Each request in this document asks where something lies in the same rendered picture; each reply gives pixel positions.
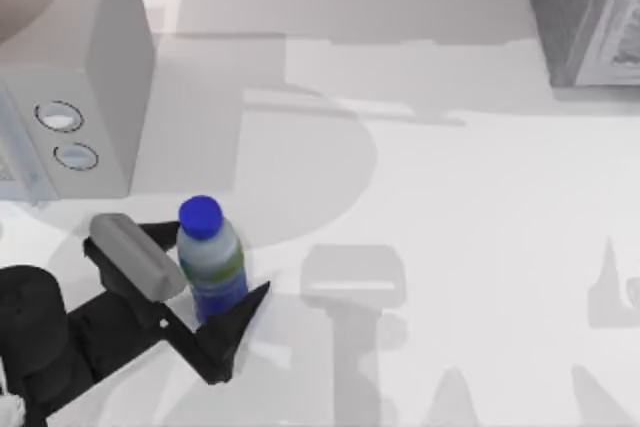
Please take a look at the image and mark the pale grey rounded box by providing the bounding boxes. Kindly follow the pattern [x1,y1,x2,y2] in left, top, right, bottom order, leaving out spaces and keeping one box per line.
[88,212,189,301]

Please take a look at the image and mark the blue capped plastic bottle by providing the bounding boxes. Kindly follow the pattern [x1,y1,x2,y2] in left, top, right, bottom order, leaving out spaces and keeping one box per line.
[177,193,250,327]

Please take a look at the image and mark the small round microwave knob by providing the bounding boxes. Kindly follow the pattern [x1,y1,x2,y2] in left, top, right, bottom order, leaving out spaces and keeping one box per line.
[52,142,100,171]

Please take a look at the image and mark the grey cabinet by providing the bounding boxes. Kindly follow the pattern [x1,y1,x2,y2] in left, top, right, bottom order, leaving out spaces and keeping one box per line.
[516,0,640,89]

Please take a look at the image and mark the pale microwave door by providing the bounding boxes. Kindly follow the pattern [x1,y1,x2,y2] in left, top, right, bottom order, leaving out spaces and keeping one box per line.
[0,84,59,203]

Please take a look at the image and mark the pale microwave oven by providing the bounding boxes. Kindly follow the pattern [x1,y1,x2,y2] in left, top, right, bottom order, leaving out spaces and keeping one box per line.
[0,0,157,202]

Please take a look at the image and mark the large round microwave knob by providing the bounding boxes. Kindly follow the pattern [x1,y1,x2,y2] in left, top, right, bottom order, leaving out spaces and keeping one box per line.
[33,100,85,134]

